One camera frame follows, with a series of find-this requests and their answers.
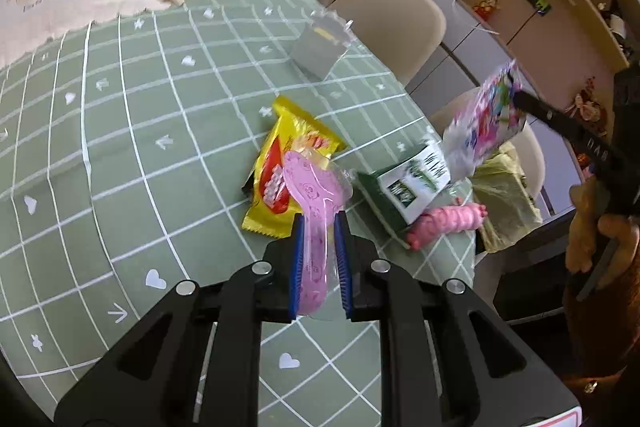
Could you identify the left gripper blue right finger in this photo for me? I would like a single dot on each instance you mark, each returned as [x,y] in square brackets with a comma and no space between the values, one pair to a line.
[342,261]

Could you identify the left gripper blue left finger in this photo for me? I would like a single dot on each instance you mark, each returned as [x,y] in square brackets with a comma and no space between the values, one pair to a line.
[296,272]

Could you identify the pink plastic spoon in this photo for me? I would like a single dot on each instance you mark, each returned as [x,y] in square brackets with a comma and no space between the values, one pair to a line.
[321,190]

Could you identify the colourful pink snack bag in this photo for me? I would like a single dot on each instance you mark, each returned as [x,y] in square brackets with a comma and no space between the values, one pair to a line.
[473,134]

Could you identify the green trash bag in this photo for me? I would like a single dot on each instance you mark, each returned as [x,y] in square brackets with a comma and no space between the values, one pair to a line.
[501,185]

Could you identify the right hand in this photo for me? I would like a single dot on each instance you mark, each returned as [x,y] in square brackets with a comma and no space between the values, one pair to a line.
[587,223]

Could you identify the yellow red candy wrapper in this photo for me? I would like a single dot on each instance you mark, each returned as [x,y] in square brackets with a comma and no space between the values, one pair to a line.
[295,134]

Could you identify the red doll figurine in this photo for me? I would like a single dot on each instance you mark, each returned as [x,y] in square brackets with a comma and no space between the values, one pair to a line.
[588,111]

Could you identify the green white tea packet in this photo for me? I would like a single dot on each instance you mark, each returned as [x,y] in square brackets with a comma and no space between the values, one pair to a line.
[398,195]

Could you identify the near beige chair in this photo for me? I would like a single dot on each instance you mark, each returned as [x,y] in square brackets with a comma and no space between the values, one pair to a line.
[523,140]

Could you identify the pink sausage toy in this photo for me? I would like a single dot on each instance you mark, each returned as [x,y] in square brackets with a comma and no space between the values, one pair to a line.
[444,220]

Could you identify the green grid tablecloth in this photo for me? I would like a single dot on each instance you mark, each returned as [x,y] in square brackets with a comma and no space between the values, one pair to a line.
[124,150]

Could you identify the middle beige chair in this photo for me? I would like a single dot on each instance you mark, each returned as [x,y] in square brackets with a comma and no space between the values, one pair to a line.
[402,34]

